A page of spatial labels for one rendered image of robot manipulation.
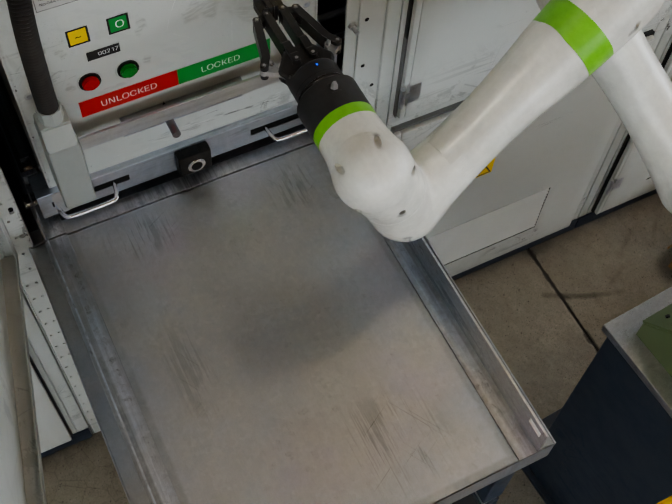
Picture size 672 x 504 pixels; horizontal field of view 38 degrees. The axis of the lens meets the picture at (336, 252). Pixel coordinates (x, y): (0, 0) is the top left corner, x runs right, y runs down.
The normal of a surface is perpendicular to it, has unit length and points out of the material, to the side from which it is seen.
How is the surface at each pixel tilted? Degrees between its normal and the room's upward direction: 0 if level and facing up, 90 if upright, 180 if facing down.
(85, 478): 0
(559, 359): 0
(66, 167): 90
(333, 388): 0
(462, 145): 30
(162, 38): 90
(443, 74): 90
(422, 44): 90
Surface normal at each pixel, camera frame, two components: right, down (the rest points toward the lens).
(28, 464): 0.04, -0.51
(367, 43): 0.44, 0.78
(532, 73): -0.19, 0.04
